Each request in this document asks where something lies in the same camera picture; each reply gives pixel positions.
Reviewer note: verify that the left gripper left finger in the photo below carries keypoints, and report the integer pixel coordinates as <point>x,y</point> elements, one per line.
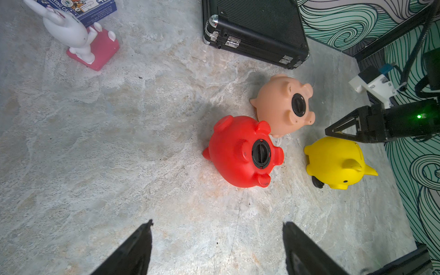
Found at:
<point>132,257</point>

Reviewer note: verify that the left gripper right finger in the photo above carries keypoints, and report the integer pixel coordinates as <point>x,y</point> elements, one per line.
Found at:
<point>304,257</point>

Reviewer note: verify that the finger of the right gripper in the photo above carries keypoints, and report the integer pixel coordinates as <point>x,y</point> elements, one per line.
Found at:
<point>358,137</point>
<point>349,124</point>

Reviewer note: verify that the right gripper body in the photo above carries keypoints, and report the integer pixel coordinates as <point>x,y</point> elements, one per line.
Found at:
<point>417,120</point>

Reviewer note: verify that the yellow piggy bank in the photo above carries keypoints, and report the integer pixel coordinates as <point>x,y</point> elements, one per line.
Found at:
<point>336,162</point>

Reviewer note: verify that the black plug front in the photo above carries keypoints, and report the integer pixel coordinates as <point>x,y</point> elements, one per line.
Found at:
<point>299,105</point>

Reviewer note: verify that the black plug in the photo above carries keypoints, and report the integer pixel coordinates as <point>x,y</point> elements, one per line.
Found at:
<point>299,105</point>
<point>261,153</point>
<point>317,183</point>

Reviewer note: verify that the pink piggy bank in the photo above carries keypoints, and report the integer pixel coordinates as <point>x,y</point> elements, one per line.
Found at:
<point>273,105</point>

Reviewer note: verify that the red piggy bank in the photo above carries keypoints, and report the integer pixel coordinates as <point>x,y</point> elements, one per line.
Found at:
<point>230,150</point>

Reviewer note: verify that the black case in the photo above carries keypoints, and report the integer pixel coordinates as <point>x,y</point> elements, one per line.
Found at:
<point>270,31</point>

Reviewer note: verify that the white pink bunny toy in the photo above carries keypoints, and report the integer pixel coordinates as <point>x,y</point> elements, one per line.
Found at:
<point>92,46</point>

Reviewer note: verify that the card box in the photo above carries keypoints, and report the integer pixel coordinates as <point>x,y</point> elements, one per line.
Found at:
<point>86,11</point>

